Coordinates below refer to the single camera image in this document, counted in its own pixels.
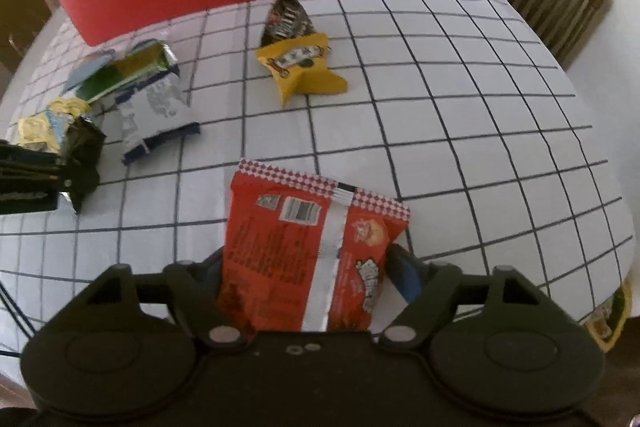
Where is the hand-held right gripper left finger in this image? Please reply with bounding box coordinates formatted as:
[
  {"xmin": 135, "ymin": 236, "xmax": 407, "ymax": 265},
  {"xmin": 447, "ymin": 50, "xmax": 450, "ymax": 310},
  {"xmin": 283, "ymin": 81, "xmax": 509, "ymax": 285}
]
[{"xmin": 87, "ymin": 247, "xmax": 251, "ymax": 350}]

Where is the black cable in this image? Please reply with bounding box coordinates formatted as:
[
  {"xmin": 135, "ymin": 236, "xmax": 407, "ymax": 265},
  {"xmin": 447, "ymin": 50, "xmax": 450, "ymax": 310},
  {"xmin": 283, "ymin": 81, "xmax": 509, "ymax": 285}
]
[{"xmin": 0, "ymin": 282, "xmax": 38, "ymax": 358}]

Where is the green foil snack packet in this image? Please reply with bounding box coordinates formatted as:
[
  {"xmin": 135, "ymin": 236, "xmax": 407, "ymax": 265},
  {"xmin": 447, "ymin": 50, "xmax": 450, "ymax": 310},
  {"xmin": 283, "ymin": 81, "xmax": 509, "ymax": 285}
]
[{"xmin": 75, "ymin": 39, "xmax": 179, "ymax": 104}]

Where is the white and blue snack bag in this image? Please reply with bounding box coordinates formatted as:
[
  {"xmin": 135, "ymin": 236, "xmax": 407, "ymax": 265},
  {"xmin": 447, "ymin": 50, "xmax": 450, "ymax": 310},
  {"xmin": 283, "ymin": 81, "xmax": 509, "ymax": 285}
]
[{"xmin": 117, "ymin": 72, "xmax": 201, "ymax": 165}]

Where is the light blue snack packet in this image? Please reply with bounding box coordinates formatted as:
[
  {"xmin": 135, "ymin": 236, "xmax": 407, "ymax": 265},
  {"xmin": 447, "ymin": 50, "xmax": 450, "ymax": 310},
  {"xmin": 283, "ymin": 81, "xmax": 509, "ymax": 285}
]
[{"xmin": 65, "ymin": 49, "xmax": 117, "ymax": 90}]

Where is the white checkered tablecloth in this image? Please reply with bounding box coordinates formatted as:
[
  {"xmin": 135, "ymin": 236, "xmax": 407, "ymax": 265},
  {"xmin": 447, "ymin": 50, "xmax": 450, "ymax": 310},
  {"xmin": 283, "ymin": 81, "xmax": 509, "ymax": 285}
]
[{"xmin": 0, "ymin": 0, "xmax": 636, "ymax": 358}]

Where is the yellow patterned cushion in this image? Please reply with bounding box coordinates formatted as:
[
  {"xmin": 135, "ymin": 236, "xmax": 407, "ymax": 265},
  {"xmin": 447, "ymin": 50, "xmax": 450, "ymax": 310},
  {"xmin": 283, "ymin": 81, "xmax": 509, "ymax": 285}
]
[{"xmin": 584, "ymin": 282, "xmax": 633, "ymax": 353}]

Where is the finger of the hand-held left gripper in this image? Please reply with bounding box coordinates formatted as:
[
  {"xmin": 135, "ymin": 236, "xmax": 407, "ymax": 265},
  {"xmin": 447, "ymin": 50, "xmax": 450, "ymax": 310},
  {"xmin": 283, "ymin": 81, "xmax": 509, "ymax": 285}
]
[
  {"xmin": 0, "ymin": 169, "xmax": 76, "ymax": 192},
  {"xmin": 0, "ymin": 143, "xmax": 83, "ymax": 174}
]

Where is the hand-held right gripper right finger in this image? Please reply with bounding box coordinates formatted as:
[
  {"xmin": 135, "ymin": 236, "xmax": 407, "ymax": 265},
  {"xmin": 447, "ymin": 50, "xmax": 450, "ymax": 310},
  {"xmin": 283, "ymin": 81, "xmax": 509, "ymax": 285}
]
[{"xmin": 381, "ymin": 244, "xmax": 548, "ymax": 350}]

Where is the red snack bag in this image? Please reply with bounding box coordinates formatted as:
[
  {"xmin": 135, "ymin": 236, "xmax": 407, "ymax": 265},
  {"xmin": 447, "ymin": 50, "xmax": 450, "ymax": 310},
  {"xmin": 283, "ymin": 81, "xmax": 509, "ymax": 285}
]
[{"xmin": 217, "ymin": 158, "xmax": 412, "ymax": 333}]

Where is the dark brown candy packet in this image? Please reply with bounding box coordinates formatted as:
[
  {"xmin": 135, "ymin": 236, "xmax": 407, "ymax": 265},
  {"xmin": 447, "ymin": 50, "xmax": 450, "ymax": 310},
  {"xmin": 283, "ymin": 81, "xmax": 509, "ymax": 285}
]
[{"xmin": 260, "ymin": 0, "xmax": 318, "ymax": 48}]

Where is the yellow and blue snack packet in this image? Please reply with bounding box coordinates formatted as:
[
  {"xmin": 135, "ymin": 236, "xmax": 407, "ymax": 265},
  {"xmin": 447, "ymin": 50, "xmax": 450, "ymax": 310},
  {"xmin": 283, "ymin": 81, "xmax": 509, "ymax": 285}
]
[{"xmin": 17, "ymin": 97, "xmax": 93, "ymax": 154}]

